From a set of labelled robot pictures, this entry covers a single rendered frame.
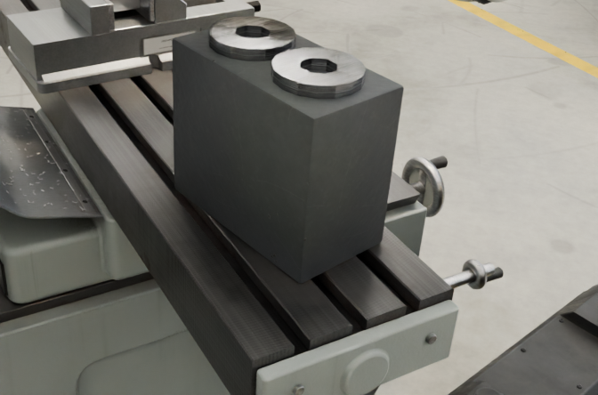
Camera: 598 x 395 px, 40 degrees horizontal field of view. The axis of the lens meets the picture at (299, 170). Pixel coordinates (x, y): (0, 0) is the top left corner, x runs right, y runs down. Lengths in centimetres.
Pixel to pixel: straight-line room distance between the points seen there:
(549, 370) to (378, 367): 57
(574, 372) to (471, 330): 96
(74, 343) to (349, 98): 58
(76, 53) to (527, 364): 81
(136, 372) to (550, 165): 215
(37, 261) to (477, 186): 204
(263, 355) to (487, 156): 241
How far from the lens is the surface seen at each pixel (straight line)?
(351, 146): 78
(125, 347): 122
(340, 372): 80
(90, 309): 116
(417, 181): 159
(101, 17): 120
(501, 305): 241
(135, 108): 115
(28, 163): 116
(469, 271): 157
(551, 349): 139
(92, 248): 111
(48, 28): 123
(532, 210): 285
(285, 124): 76
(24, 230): 111
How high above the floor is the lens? 148
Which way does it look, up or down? 31 degrees down
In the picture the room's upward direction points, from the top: 4 degrees clockwise
